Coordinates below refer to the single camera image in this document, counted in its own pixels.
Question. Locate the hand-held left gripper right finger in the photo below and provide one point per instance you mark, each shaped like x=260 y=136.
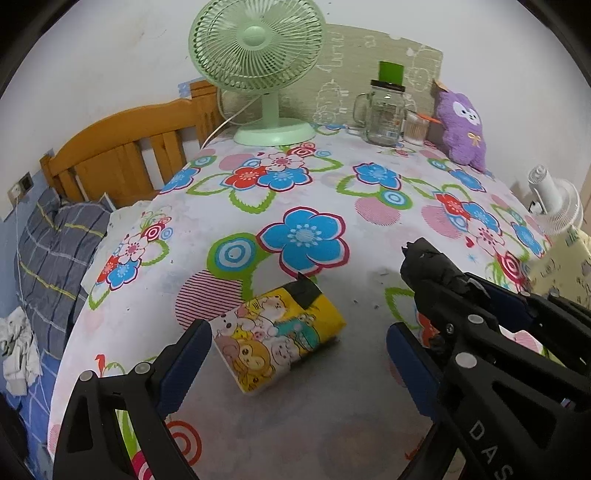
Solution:
x=408 y=369

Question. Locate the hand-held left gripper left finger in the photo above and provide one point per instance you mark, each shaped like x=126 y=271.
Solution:
x=184 y=364

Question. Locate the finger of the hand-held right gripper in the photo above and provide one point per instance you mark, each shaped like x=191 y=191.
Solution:
x=461 y=321
x=508 y=299

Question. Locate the black cloth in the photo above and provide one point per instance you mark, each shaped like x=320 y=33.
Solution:
x=425 y=263

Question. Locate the yellow cartoon tissue pack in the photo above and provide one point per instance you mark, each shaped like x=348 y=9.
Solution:
x=272 y=337

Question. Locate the white standing fan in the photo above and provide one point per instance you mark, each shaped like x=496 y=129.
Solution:
x=561 y=207

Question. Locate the blue checked bedsheet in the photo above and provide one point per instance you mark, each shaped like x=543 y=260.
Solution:
x=34 y=415

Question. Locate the white crumpled cloth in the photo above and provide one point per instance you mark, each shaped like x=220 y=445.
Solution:
x=18 y=350

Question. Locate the grey plaid pillow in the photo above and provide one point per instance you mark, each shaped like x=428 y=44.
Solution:
x=51 y=258

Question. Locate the purple plush bunny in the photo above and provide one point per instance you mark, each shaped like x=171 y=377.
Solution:
x=461 y=134

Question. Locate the floral tablecloth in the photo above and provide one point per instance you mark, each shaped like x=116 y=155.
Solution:
x=207 y=194

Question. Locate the small jar with orange lid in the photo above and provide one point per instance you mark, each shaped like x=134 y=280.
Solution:
x=414 y=130

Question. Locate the glass jar mug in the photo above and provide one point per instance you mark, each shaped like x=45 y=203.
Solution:
x=383 y=120

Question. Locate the wooden bed headboard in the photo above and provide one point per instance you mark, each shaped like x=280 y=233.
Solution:
x=115 y=152

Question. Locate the green desk fan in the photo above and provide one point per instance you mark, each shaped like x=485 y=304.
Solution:
x=272 y=134

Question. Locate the green plastic cup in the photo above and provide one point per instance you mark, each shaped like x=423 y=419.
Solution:
x=391 y=73

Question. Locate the green patterned board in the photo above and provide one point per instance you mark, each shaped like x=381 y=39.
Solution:
x=351 y=60

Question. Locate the wall socket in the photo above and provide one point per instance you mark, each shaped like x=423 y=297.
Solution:
x=21 y=187

